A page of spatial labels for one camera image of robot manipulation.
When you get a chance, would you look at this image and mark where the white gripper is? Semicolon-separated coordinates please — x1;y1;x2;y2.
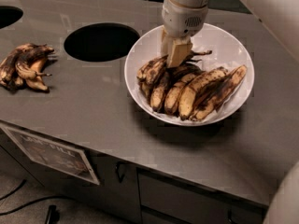
161;0;208;68

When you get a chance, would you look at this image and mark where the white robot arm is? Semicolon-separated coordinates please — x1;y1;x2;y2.
161;0;299;224

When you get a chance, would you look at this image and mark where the dark banana in bowl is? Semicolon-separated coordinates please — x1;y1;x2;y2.
168;63;200;82

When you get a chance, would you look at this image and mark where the white bowl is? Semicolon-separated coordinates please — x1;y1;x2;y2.
124;23;254;126

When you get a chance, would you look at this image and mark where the small banana bowl left edge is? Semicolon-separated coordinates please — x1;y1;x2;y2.
140;72;171;112

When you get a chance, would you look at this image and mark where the large yellow spotted banana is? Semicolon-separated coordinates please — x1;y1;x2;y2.
178;66;228;120

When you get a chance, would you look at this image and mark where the yellow banana in bowl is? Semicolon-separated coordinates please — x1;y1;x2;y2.
164;72;199;115

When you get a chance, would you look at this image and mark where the yellow banana on counter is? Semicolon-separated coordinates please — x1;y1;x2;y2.
25;58;49;92

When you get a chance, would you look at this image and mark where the top dark banana on counter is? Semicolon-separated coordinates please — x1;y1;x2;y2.
15;45;54;79

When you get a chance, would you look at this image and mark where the dark banana on counter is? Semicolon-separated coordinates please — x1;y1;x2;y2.
0;43;36;89
15;45;54;79

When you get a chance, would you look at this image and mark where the left dark banana on counter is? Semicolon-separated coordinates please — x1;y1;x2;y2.
0;43;36;89

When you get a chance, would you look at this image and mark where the framed landfill sign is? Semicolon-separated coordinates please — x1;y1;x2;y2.
2;126;100;185

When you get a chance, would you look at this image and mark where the grey cabinet drawer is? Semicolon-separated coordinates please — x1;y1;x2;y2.
138;171;265;224

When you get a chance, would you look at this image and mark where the black object on floor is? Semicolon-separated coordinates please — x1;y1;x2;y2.
45;205;59;224

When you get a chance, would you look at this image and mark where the black cabinet handle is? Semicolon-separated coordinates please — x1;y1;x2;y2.
115;161;126;183

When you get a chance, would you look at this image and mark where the black drawer handle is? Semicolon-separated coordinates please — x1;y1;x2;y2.
227;210;238;224

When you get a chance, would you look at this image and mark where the black floor cable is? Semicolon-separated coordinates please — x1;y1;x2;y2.
0;195;75;217
0;178;27;202

